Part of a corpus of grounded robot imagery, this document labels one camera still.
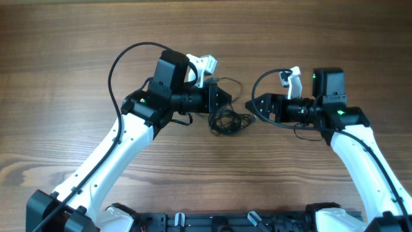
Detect black USB cable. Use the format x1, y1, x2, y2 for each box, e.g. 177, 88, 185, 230
205, 76, 257, 136

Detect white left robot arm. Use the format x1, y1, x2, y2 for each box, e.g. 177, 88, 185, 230
26, 48, 232, 231

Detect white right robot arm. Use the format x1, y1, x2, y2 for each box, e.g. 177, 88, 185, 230
245, 67, 411, 231

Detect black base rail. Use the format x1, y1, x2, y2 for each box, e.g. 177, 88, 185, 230
137, 211, 317, 232

